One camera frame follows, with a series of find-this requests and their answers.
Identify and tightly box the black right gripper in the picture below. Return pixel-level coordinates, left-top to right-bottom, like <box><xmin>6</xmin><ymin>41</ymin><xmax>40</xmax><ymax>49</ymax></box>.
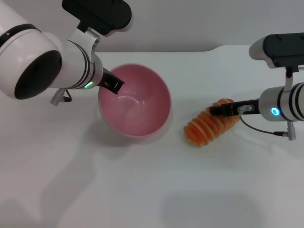
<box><xmin>209</xmin><ymin>98</ymin><xmax>262</xmax><ymax>117</ymax></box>

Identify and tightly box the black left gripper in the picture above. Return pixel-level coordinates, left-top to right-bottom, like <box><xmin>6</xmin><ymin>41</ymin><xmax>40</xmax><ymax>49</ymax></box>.
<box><xmin>97</xmin><ymin>67</ymin><xmax>125</xmax><ymax>95</ymax></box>

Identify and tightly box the ridged golden bread loaf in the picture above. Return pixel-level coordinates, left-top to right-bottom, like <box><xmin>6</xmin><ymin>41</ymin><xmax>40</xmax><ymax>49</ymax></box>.
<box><xmin>183</xmin><ymin>98</ymin><xmax>240</xmax><ymax>149</ymax></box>

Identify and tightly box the pink bowl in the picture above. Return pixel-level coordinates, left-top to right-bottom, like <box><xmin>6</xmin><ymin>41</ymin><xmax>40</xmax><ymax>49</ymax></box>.
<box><xmin>97</xmin><ymin>63</ymin><xmax>172</xmax><ymax>138</ymax></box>

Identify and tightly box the silver left camera mount bracket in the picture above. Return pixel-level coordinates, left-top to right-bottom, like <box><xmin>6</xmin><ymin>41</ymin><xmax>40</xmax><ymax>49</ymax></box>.
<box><xmin>68</xmin><ymin>27</ymin><xmax>100</xmax><ymax>63</ymax></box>

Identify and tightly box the silver camera mount bracket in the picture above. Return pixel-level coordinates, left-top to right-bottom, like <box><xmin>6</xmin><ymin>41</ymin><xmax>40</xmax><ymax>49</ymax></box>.
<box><xmin>284</xmin><ymin>66</ymin><xmax>295</xmax><ymax>92</ymax></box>
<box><xmin>68</xmin><ymin>27</ymin><xmax>100</xmax><ymax>63</ymax></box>

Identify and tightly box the left arm cable with plug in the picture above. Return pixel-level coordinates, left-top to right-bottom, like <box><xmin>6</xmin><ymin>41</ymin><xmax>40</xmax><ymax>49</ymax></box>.
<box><xmin>50</xmin><ymin>88</ymin><xmax>72</xmax><ymax>105</ymax></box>

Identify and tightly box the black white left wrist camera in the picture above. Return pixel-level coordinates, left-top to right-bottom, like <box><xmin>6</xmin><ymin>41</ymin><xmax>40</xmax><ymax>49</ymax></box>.
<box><xmin>62</xmin><ymin>0</ymin><xmax>133</xmax><ymax>37</ymax></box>

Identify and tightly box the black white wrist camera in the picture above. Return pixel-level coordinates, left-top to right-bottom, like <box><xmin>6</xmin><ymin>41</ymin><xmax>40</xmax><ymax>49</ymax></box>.
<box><xmin>248</xmin><ymin>33</ymin><xmax>304</xmax><ymax>72</ymax></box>
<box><xmin>62</xmin><ymin>0</ymin><xmax>133</xmax><ymax>37</ymax></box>

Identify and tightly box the silver right camera mount bracket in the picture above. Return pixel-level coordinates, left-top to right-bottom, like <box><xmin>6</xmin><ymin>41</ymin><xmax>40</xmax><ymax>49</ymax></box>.
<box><xmin>284</xmin><ymin>66</ymin><xmax>295</xmax><ymax>92</ymax></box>

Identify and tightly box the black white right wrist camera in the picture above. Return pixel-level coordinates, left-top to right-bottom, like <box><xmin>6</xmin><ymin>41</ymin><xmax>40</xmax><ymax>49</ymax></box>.
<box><xmin>248</xmin><ymin>33</ymin><xmax>304</xmax><ymax>72</ymax></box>

